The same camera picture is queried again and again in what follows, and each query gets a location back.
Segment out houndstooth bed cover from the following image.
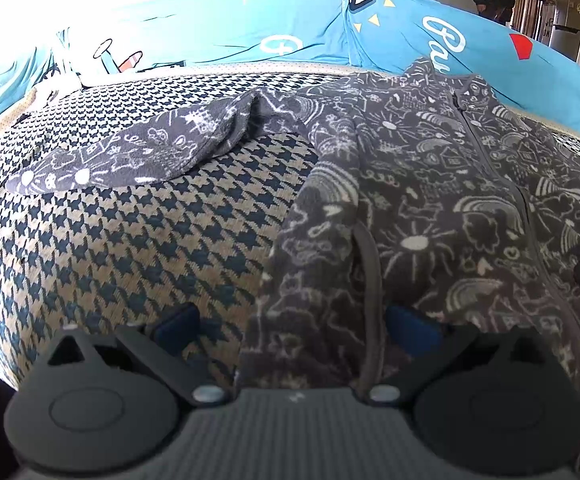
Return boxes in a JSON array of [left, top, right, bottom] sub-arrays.
[[0, 62, 580, 401]]

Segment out blue printed quilt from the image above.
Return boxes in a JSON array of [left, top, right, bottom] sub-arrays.
[[0, 0, 580, 150]]

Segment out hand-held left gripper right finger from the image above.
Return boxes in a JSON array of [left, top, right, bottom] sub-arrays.
[[368, 304, 555, 405]]

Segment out wooden door frame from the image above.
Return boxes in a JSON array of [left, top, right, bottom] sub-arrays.
[[511, 0, 553, 42]]

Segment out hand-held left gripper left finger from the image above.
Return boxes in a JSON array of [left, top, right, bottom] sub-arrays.
[[45, 302, 228, 408]]

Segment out grey patterned fleece jacket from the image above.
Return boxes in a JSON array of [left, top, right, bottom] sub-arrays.
[[5, 57, 580, 471]]

